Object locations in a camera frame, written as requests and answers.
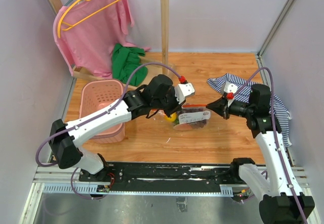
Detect blue white striped cloth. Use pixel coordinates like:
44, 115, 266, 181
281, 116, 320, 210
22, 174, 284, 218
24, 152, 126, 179
207, 73, 292, 147

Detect yellow fake lemon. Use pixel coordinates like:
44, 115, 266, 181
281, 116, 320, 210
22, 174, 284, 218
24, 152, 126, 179
165, 113, 177, 122

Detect fake watermelon slice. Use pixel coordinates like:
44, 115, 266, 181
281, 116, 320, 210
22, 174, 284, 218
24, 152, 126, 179
173, 124, 198, 131

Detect green cloth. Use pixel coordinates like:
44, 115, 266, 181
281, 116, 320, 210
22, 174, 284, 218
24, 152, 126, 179
111, 43, 148, 86

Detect dark purple fake grapes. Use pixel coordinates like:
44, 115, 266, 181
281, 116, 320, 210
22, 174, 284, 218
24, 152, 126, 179
183, 108, 207, 129

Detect yellow clothes hanger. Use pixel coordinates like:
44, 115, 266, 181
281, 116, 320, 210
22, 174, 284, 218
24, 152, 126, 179
55, 0, 134, 39

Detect pink shirt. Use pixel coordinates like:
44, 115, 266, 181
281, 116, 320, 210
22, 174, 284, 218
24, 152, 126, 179
53, 7, 150, 79

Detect clear zip top bag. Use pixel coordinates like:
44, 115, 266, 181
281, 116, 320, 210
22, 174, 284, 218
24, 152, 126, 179
154, 104, 211, 130

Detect pink plastic basket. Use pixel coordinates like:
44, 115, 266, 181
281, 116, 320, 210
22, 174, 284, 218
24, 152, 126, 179
79, 79, 126, 144

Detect wooden clothes rack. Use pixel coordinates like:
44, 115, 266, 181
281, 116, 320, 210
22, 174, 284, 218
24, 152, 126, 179
48, 0, 175, 83

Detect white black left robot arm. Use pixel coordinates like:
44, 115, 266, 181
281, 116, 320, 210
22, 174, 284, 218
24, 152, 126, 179
49, 74, 195, 182

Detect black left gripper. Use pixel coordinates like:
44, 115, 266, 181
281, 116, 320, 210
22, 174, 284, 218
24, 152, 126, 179
152, 85, 186, 117

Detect aluminium frame post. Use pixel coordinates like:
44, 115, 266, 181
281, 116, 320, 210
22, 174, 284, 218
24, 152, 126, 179
257, 0, 296, 57

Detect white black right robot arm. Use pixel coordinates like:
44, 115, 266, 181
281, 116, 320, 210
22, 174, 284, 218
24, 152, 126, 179
207, 82, 315, 223

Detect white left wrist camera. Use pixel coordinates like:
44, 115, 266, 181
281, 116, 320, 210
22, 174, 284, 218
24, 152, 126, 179
175, 83, 195, 104

